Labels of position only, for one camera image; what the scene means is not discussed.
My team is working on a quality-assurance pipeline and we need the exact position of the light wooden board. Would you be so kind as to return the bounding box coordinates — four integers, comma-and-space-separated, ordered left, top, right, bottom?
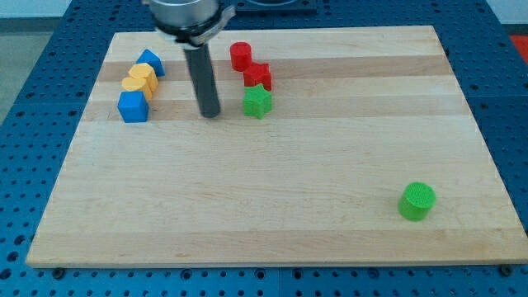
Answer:
26, 26, 527, 268

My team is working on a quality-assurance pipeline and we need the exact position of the blue cube block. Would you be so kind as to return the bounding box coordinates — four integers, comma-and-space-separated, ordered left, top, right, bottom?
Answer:
117, 91, 149, 123

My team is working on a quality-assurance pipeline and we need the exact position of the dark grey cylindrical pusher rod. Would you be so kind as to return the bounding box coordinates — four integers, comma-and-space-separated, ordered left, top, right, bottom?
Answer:
184, 45, 221, 118

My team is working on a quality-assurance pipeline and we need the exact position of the green cylinder block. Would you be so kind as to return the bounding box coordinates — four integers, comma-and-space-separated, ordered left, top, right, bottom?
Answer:
398, 181, 436, 221

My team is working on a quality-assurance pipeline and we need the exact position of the red cylinder block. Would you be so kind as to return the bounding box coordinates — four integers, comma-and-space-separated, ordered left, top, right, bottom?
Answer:
229, 41, 252, 72

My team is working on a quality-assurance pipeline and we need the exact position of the yellow half-round block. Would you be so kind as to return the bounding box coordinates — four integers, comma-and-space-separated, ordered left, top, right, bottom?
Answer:
121, 77, 153, 101

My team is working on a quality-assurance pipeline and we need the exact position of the blue triangular block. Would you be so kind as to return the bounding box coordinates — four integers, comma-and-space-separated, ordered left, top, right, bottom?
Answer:
136, 49, 165, 77

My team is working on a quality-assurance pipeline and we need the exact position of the red star block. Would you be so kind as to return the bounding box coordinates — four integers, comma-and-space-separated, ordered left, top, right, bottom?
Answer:
243, 62, 272, 91

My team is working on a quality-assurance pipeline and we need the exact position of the green star block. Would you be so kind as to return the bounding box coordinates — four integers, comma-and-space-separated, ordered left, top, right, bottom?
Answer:
243, 84, 272, 120

